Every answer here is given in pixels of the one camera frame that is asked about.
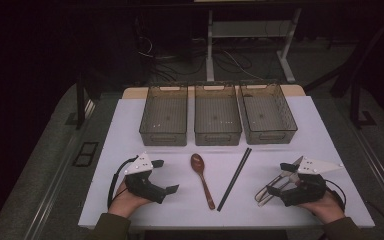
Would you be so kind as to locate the black chopstick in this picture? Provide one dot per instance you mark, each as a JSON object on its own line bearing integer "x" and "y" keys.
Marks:
{"x": 232, "y": 180}

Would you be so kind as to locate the silver metal utensil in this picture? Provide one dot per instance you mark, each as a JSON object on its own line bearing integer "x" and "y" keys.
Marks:
{"x": 275, "y": 183}

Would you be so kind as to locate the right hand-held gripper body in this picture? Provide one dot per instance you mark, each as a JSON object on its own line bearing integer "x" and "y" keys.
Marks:
{"x": 308, "y": 190}

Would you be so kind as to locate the brown wooden spoon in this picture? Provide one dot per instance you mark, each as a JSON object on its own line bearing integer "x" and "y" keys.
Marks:
{"x": 198, "y": 164}

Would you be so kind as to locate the black upright stand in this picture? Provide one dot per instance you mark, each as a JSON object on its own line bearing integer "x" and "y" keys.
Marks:
{"x": 80, "y": 106}
{"x": 355, "y": 106}

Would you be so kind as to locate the person's right hand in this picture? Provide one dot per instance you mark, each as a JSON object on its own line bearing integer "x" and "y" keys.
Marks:
{"x": 326, "y": 208}

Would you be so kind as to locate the person's left hand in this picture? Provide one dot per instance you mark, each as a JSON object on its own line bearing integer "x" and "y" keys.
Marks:
{"x": 126, "y": 201}

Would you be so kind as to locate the black slanted bar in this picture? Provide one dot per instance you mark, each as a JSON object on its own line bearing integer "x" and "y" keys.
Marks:
{"x": 346, "y": 65}

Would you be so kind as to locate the smoky clear plastic bin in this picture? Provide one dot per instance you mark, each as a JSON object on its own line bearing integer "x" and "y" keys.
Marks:
{"x": 266, "y": 111}
{"x": 217, "y": 115}
{"x": 164, "y": 115}

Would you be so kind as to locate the white metal stand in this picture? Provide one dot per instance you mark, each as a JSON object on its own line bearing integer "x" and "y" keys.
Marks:
{"x": 209, "y": 50}

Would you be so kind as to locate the black floor frame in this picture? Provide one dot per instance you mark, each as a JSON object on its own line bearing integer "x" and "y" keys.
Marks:
{"x": 80, "y": 163}

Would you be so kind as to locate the beige wooden board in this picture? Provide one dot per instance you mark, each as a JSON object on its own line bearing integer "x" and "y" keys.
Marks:
{"x": 133, "y": 92}

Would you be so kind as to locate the metal floor rail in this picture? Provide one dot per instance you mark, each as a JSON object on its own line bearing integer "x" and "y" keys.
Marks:
{"x": 55, "y": 180}
{"x": 376, "y": 163}

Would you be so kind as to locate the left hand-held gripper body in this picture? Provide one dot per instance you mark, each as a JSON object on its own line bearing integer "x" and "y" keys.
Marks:
{"x": 143, "y": 185}

